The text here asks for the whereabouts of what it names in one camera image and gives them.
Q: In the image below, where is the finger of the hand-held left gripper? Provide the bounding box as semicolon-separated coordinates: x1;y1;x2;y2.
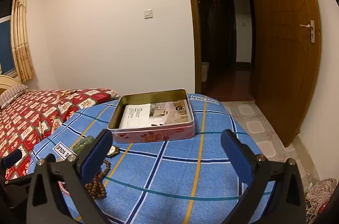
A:
1;149;23;169

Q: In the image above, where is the red patterned bedspread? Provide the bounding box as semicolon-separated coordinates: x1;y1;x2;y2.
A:
0;88;119;181

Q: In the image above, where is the beige narrow curtain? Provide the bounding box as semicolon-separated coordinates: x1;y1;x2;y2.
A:
12;0;35;83

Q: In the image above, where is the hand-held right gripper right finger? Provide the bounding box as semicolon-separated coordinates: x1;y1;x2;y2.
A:
221;129;308;224

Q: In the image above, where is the brown wooden door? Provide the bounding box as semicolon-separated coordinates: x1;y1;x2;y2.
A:
245;0;322;148

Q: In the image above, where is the metal door handle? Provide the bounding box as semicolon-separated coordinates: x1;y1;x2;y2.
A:
300;20;316;43

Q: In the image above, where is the window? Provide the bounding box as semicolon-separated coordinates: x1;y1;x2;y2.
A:
0;0;16;77

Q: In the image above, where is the crumpled patterned cloth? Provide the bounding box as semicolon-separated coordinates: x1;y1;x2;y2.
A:
304;178;338;224

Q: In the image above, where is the green jade pendant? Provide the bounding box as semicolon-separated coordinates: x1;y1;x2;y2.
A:
71;135;95;156

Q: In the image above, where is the pink tin box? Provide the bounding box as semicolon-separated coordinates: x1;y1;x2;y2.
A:
107;88;196;144

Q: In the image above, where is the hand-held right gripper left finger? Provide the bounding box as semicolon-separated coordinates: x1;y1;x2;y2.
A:
26;129;114;224

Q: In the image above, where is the brown wooden door frame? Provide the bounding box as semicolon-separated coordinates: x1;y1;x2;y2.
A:
182;0;203;95

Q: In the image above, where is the cream wooden headboard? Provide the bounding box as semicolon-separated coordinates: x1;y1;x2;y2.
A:
0;74;22;93

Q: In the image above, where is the striped pillow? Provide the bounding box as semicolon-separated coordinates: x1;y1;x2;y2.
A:
0;84;29;109

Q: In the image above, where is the metal band wristwatch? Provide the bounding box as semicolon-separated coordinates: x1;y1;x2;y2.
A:
107;145;120;158

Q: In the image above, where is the pale waste bin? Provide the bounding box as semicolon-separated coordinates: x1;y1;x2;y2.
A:
201;62;210;83

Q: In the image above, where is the blue plaid blanket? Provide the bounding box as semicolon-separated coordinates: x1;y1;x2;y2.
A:
33;93;276;224

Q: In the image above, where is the wooden bead bracelet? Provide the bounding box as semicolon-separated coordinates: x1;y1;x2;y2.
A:
85;158;112;199

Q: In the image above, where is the white printed paper sheet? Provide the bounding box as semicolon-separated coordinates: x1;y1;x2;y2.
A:
118;99;192;129

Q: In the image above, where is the pink bangle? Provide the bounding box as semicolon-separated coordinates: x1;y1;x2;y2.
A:
60;182;71;196

